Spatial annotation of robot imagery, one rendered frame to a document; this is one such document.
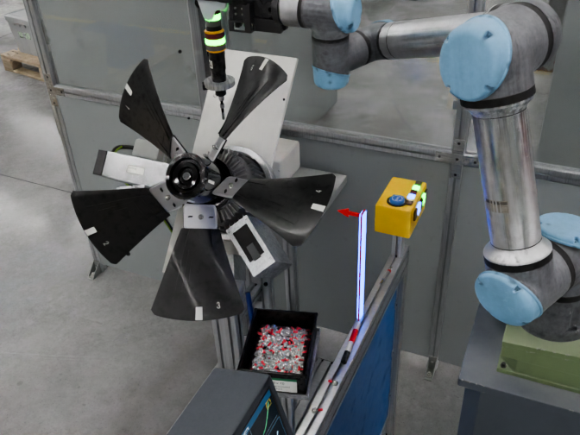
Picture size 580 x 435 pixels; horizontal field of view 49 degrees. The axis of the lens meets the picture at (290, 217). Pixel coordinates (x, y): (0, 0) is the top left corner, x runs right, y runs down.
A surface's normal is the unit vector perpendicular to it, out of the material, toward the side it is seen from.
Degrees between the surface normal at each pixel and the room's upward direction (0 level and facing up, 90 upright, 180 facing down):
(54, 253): 0
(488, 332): 0
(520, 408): 90
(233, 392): 15
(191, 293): 50
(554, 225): 7
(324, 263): 90
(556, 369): 90
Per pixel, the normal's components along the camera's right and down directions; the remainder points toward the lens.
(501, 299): -0.72, 0.52
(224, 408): -0.27, -0.85
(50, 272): -0.04, -0.83
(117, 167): -0.34, -0.13
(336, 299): -0.41, 0.52
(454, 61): -0.79, 0.29
